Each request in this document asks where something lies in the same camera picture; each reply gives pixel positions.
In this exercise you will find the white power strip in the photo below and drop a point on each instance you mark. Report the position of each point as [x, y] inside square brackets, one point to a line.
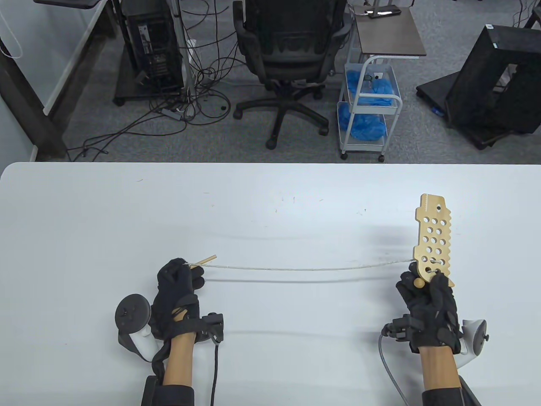
[191, 46]

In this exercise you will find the wooden lacing needle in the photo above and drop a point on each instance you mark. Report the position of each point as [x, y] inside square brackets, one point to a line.
[205, 260]

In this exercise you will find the black forearm sensor pack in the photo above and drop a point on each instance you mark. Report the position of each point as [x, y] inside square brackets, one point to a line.
[469, 393]
[152, 391]

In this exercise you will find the wooden ball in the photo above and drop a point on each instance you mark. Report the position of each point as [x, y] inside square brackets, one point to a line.
[418, 282]

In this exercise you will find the person's left hand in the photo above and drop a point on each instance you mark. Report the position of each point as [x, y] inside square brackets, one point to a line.
[175, 296]

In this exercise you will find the black phone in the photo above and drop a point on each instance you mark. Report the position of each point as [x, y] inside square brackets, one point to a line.
[382, 13]

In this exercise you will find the white panel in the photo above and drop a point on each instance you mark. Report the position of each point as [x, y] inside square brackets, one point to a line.
[72, 63]

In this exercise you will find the dark desk frame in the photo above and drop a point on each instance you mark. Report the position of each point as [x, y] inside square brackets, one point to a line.
[25, 105]

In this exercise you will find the person's left forearm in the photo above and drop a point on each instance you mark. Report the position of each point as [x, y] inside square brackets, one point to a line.
[179, 359]

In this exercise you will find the white utility cart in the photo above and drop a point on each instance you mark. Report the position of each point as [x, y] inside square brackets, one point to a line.
[393, 101]

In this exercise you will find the black monitor stand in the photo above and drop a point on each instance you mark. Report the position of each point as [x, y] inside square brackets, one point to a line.
[67, 2]

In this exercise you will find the person's right hand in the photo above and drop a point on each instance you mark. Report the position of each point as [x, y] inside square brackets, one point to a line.
[435, 313]

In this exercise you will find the black open frame box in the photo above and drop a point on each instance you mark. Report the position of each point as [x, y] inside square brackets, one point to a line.
[477, 84]

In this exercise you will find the silver aluminium post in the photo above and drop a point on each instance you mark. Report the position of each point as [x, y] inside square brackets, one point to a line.
[182, 42]

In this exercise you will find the brown side table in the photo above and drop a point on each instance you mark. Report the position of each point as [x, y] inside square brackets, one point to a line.
[389, 38]

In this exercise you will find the black wheeled platform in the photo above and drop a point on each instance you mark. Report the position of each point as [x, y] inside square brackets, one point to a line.
[435, 91]

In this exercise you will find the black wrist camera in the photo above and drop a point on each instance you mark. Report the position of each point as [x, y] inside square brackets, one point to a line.
[397, 330]
[211, 327]

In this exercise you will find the grey and white controller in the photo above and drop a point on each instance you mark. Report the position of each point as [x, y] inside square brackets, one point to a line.
[475, 334]
[133, 313]

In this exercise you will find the blue plastic bag pile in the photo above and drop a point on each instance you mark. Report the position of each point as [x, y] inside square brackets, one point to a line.
[363, 127]
[380, 89]

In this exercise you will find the black office chair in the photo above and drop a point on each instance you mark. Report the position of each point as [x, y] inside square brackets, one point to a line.
[291, 50]

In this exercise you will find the person's right forearm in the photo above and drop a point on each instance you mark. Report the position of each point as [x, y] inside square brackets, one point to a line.
[439, 368]

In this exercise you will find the wooden crocodile lacing toy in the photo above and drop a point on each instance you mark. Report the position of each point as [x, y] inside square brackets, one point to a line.
[433, 237]

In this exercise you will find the black computer tower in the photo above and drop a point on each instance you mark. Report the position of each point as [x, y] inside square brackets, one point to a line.
[152, 46]

